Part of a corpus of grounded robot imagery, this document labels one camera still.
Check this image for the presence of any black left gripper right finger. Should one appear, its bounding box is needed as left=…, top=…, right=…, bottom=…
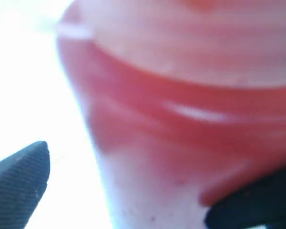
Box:
left=204, top=167, right=286, bottom=229

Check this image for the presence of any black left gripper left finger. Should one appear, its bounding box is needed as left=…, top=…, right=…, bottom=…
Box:
left=0, top=141, right=50, bottom=229

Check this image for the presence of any red ketchup squeeze bottle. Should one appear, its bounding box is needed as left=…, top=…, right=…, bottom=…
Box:
left=51, top=0, right=286, bottom=229

